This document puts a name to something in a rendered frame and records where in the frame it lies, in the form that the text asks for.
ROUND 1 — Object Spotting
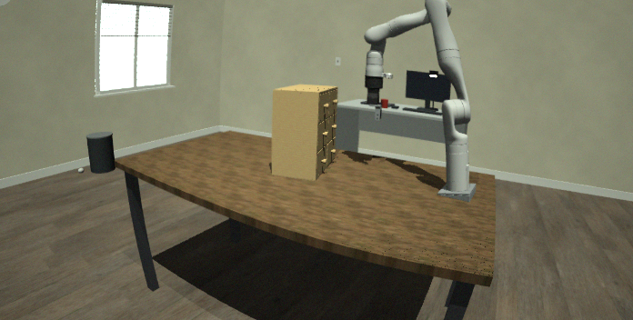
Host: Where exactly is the tan wooden chest of drawers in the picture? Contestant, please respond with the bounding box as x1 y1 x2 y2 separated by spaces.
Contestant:
272 85 338 181

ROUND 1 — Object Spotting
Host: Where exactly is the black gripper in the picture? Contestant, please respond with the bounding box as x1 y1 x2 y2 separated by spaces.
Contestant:
365 64 393 121

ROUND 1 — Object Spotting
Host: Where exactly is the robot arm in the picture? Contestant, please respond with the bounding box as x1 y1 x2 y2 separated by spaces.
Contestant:
364 0 471 192

